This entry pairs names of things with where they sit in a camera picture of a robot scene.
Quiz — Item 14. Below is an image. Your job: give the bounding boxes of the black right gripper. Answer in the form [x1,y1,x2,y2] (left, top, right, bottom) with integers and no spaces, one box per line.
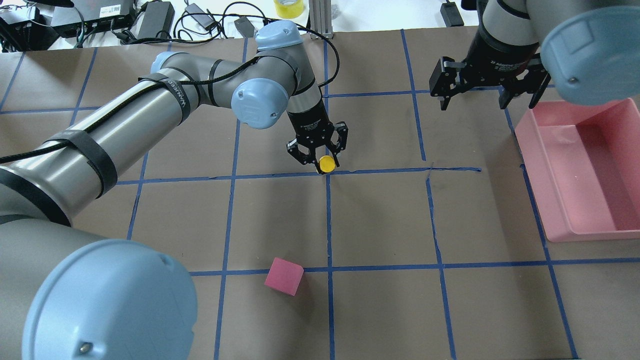
[429,27,552,111]

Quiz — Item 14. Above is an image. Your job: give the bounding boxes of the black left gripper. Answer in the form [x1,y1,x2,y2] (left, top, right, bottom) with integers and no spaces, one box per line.
[286,105,349,174]

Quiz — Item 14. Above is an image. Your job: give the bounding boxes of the yellow emergency stop button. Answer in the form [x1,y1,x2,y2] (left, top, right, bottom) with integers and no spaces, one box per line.
[317,155,338,174]

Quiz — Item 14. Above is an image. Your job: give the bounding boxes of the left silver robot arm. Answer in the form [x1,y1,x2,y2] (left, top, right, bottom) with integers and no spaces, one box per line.
[1,19,348,360]

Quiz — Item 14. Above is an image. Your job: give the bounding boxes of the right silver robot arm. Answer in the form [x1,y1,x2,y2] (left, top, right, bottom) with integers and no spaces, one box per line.
[429,0,640,110]

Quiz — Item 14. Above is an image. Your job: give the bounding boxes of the black power adapter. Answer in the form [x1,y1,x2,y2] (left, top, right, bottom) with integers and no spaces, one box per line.
[439,0,466,28]

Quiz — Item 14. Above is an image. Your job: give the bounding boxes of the pink plastic bin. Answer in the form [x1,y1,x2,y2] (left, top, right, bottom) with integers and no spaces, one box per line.
[515,98,640,243]

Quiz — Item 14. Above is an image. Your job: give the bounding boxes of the yellow tape roll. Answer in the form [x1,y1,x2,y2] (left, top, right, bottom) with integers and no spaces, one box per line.
[272,0,306,19]

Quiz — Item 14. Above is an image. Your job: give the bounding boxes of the pink cube near centre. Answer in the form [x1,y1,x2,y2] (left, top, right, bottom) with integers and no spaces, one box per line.
[263,257,304,297]

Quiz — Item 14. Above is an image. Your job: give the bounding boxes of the black power brick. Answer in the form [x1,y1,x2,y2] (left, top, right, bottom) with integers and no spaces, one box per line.
[136,0,175,40]

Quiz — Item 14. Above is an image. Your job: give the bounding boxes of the aluminium frame post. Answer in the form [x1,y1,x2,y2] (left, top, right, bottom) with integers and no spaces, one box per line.
[308,0,334,39]

